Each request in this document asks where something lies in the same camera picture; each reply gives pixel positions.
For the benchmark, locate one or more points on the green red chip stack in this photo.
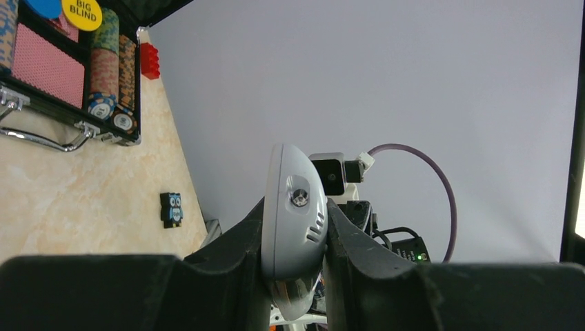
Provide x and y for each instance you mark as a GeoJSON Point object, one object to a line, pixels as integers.
{"type": "Point", "coordinates": [104, 66]}

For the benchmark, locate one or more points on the yellow big blind chip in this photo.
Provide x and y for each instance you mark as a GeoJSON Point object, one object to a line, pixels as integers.
{"type": "Point", "coordinates": [85, 15]}

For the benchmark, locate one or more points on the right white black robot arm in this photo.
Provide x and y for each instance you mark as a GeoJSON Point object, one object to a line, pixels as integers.
{"type": "Point", "coordinates": [403, 241]}

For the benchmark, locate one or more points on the blue tan chip stack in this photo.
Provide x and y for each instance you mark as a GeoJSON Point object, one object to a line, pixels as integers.
{"type": "Point", "coordinates": [9, 18]}

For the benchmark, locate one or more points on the black poker chip case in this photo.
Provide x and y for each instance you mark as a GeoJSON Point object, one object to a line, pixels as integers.
{"type": "Point", "coordinates": [134, 16]}

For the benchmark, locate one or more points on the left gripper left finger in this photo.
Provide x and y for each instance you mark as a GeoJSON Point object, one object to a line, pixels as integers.
{"type": "Point", "coordinates": [218, 287]}

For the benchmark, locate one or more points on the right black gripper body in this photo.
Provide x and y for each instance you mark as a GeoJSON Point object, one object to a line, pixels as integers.
{"type": "Point", "coordinates": [360, 214]}

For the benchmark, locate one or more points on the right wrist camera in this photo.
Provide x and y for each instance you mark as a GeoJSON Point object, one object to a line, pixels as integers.
{"type": "Point", "coordinates": [339, 176]}

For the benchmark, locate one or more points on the pink card deck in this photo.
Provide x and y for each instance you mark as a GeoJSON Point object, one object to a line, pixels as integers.
{"type": "Point", "coordinates": [45, 67]}

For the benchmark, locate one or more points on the red toy brick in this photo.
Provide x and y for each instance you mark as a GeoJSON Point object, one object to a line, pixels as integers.
{"type": "Point", "coordinates": [149, 58]}

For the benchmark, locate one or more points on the blue round chip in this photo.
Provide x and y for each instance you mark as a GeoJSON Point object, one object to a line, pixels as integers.
{"type": "Point", "coordinates": [47, 9]}

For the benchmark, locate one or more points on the white remote control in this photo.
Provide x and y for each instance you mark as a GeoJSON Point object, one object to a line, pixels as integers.
{"type": "Point", "coordinates": [294, 229]}

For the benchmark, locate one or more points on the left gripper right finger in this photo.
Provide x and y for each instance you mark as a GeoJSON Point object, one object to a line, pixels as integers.
{"type": "Point", "coordinates": [371, 288]}

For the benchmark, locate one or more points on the brown orange chip stack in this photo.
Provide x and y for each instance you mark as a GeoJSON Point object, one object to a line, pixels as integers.
{"type": "Point", "coordinates": [123, 117]}

